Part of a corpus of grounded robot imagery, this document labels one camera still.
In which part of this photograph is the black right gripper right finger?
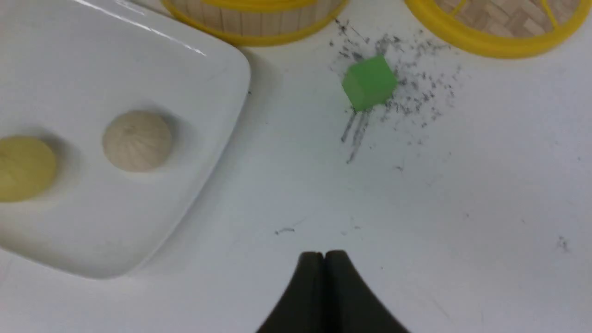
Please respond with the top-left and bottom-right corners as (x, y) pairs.
(324, 250), (408, 333)

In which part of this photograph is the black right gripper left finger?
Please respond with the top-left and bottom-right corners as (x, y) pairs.
(257, 252), (324, 333)

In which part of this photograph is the white steamed bun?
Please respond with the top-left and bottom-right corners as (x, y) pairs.
(102, 110), (173, 173)

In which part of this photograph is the yellow steamed bun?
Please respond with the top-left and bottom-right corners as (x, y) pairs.
(0, 136), (58, 203)

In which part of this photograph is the white rectangular plate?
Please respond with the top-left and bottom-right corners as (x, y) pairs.
(1, 0), (251, 279)

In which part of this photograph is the green cube block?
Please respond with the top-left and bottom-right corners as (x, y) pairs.
(342, 55), (398, 112)

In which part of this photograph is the bamboo steamer basket yellow rim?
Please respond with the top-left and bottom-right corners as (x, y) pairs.
(161, 0), (347, 47)

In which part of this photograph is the bamboo steamer lid yellow rim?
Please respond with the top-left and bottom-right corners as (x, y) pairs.
(405, 0), (591, 59)

